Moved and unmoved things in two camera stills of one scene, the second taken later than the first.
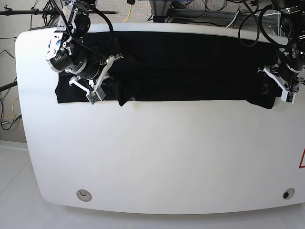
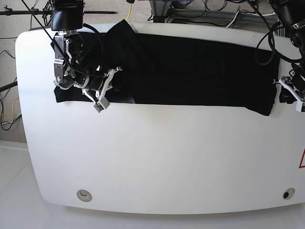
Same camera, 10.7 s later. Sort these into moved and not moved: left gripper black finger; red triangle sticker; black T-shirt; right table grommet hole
Moved: left gripper black finger
Not moved: red triangle sticker; right table grommet hole; black T-shirt
